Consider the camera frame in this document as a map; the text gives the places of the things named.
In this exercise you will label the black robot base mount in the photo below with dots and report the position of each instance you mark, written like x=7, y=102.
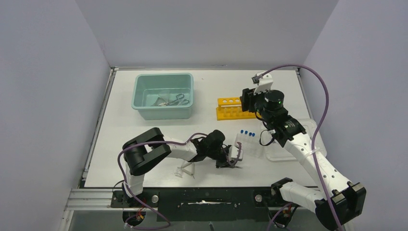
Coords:
x=159, y=208

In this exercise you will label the teal plastic bin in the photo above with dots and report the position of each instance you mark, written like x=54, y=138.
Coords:
x=148, y=87

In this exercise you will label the blue capped tube box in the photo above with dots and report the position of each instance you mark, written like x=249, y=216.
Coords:
x=248, y=143

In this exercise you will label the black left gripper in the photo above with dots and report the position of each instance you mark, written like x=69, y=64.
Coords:
x=225, y=162

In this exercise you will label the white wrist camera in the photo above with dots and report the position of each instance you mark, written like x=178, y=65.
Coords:
x=235, y=154
x=263, y=83

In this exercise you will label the metal crucible tongs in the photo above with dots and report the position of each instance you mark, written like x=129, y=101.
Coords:
x=180, y=100

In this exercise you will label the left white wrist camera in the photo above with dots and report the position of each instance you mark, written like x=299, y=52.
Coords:
x=235, y=154

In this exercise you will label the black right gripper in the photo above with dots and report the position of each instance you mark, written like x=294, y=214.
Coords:
x=248, y=98

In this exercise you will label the small glass flask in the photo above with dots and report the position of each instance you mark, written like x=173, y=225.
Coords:
x=179, y=173

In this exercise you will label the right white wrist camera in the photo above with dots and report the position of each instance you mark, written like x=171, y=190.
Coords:
x=263, y=83

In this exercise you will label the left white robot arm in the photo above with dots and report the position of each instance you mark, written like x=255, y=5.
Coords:
x=144, y=152

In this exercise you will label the yellow test tube rack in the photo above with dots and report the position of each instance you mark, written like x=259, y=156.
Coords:
x=231, y=109

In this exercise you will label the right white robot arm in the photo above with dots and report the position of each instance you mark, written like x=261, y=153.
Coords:
x=338, y=200

